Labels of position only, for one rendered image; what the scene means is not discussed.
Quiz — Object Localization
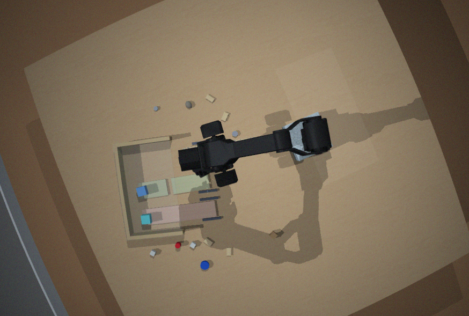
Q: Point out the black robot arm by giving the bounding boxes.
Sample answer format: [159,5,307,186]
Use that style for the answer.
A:
[178,116,332,178]

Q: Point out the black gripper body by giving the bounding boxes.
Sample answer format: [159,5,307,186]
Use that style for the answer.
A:
[200,120,238,187]

